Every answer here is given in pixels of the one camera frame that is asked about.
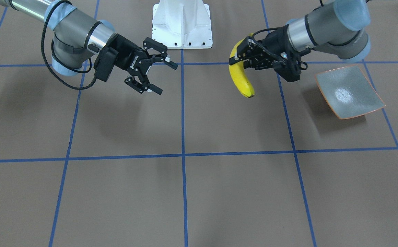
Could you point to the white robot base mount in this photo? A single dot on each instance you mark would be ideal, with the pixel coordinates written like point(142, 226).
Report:
point(182, 24)

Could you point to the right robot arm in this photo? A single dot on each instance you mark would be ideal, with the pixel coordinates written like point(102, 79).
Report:
point(78, 49)

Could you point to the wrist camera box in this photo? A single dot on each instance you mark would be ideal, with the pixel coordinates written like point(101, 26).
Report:
point(104, 63)
point(290, 67)

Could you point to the grey square plate orange rim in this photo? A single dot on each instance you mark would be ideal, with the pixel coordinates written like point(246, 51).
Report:
point(348, 92)

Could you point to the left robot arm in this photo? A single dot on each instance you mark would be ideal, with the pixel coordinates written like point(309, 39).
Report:
point(337, 28)

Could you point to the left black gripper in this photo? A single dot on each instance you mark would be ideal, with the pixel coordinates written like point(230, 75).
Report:
point(278, 42)

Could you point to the yellow banana dark tip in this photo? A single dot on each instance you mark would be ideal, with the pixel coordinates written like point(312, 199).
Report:
point(238, 75)

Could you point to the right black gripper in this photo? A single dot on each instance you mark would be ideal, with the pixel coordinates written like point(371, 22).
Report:
point(126, 51)

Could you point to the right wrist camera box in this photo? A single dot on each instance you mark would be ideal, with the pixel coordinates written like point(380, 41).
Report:
point(104, 63)

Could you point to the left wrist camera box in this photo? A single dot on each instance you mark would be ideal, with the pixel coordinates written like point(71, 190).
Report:
point(290, 67)

